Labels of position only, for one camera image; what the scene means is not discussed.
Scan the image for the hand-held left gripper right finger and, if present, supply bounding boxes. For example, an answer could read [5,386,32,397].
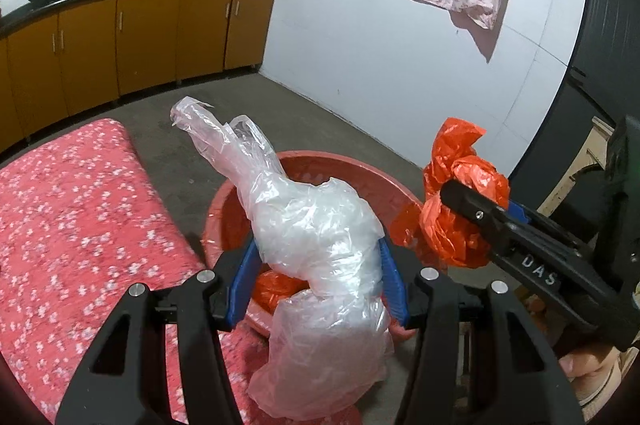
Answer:
[375,237,586,425]

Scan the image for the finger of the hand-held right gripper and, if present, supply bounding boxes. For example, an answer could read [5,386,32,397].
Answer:
[507,201,596,266]
[440,179,631,351]

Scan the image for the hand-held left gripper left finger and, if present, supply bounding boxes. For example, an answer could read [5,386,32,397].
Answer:
[55,235,263,425]

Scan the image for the orange plastic bag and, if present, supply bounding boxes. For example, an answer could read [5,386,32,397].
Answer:
[252,269,308,312]

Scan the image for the clear plastic bag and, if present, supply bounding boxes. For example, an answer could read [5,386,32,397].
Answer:
[170,95,396,421]

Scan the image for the red plastic bag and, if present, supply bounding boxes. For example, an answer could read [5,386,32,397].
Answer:
[392,118,512,269]

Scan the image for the red plastic basin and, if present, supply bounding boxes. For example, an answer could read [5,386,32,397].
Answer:
[201,150,431,341]

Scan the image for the person's right hand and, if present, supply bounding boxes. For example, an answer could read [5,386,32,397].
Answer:
[559,345,618,378]

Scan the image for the black refrigerator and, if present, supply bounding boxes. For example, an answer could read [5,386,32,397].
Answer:
[505,0,640,186]

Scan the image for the red floral blanket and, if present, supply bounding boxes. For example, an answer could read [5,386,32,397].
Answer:
[0,118,361,425]

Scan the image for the yellow wooden kitchen cabinets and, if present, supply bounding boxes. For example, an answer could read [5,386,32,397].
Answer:
[0,0,277,153]

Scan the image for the cream wooden frame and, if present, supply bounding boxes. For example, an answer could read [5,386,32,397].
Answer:
[537,115,618,218]

